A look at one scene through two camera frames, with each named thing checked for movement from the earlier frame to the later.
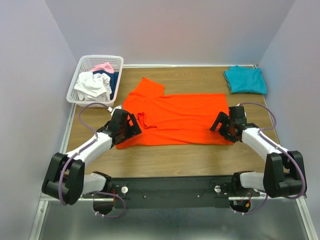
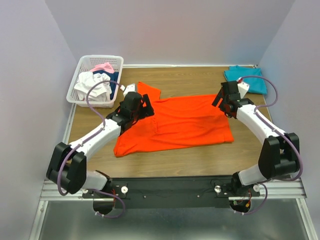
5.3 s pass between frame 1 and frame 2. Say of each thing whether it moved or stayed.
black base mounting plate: stayed
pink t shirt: stayed
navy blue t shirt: stayed
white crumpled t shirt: stayed
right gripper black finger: moved
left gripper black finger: moved
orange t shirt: moved
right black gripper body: moved
